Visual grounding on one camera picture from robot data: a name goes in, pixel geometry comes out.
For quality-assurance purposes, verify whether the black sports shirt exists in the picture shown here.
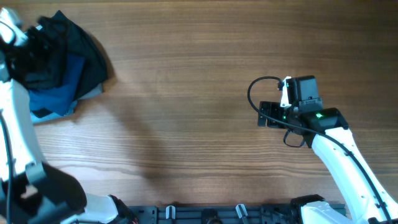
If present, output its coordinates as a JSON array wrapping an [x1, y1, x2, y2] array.
[[1, 17, 69, 90]]

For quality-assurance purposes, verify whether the white rail clip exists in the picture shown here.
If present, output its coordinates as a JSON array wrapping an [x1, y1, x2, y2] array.
[[235, 203, 248, 219], [165, 205, 176, 220]]

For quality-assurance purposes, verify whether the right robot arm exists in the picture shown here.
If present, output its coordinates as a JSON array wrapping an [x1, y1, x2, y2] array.
[[253, 76, 397, 223]]

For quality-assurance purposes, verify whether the black folded garment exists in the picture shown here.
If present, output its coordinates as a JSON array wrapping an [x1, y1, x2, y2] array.
[[33, 11, 108, 118]]

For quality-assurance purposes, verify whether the light blue folded garment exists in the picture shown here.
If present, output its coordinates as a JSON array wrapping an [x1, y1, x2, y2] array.
[[30, 101, 77, 124]]

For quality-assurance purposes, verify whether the right white rail clip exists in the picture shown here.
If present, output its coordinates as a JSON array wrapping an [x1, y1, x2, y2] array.
[[235, 203, 248, 219]]

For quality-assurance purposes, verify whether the left white rail clip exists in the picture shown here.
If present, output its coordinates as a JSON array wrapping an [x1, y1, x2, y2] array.
[[165, 205, 176, 220]]

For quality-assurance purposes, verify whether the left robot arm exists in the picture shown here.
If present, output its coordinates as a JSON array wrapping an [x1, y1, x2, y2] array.
[[1, 7, 136, 223]]

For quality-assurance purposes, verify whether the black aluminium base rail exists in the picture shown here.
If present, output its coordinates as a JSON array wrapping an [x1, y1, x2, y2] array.
[[124, 203, 346, 224]]

